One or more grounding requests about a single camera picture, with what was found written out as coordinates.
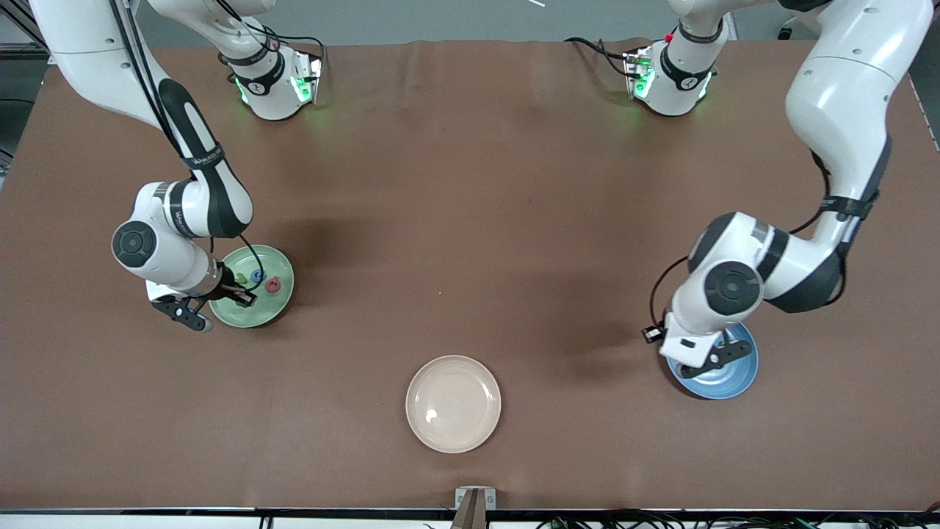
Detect blue plate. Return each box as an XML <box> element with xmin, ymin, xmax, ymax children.
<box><xmin>665</xmin><ymin>320</ymin><xmax>759</xmax><ymax>400</ymax></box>

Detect beige plate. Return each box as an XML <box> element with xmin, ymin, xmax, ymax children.
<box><xmin>405</xmin><ymin>355</ymin><xmax>502</xmax><ymax>454</ymax></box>

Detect black base cable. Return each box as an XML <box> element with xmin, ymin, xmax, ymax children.
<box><xmin>564</xmin><ymin>37</ymin><xmax>640</xmax><ymax>78</ymax></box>
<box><xmin>246</xmin><ymin>26</ymin><xmax>325</xmax><ymax>56</ymax></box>

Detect tan camera support pole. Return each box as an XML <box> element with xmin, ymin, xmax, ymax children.
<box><xmin>450</xmin><ymin>490</ymin><xmax>487</xmax><ymax>529</ymax></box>

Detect metal base connector bracket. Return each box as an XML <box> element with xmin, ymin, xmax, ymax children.
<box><xmin>624</xmin><ymin>46</ymin><xmax>654</xmax><ymax>100</ymax></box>
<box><xmin>290</xmin><ymin>51</ymin><xmax>324</xmax><ymax>104</ymax></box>

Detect light green plate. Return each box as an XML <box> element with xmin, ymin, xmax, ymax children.
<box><xmin>209</xmin><ymin>245</ymin><xmax>295</xmax><ymax>328</ymax></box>

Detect grey metal mounting bracket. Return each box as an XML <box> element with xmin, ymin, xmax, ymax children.
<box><xmin>455</xmin><ymin>487</ymin><xmax>497</xmax><ymax>511</ymax></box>

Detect brown table mat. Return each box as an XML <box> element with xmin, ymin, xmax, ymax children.
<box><xmin>0</xmin><ymin>38</ymin><xmax>940</xmax><ymax>511</ymax></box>

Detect aluminium frame post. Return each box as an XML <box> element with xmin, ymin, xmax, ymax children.
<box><xmin>0</xmin><ymin>0</ymin><xmax>56</xmax><ymax>65</ymax></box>

